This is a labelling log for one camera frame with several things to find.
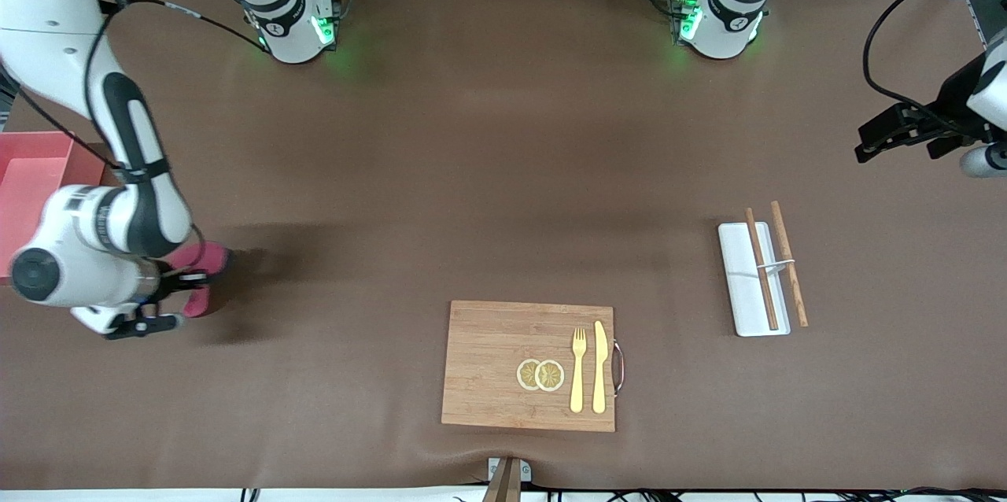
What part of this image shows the red and grey cloth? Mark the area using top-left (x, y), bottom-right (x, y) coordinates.
top-left (161, 242), bottom-right (234, 319)

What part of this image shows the pink plastic bin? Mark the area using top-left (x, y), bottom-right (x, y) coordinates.
top-left (0, 132), bottom-right (108, 284)

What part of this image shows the white rectangular tray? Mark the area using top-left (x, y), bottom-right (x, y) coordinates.
top-left (717, 222), bottom-right (791, 338)

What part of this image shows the wooden cutting board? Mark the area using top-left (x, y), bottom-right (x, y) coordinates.
top-left (441, 300), bottom-right (626, 434)

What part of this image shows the yellow knife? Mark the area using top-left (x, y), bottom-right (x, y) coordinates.
top-left (592, 320), bottom-right (609, 415)

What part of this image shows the yellow fork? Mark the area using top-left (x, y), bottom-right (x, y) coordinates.
top-left (570, 327), bottom-right (588, 414)

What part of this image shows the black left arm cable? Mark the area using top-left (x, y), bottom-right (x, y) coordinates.
top-left (862, 0), bottom-right (1007, 133)

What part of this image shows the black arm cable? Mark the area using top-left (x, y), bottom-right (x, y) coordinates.
top-left (16, 0), bottom-right (270, 172)
top-left (862, 0), bottom-right (1007, 133)

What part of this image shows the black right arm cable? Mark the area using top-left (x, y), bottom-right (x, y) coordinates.
top-left (16, 0), bottom-right (270, 172)

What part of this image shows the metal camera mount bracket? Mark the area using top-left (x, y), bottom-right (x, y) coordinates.
top-left (481, 457), bottom-right (533, 502)

